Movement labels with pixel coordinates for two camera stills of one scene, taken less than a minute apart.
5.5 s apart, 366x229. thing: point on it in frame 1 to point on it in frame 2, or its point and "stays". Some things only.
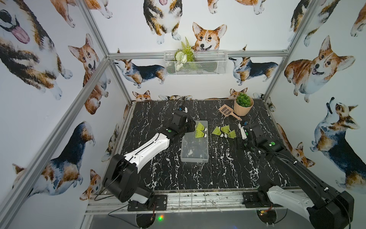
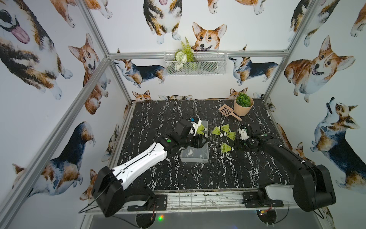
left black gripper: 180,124 to 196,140
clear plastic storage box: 194,149 stays
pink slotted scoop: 226,110 stays
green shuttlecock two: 200,134 stays
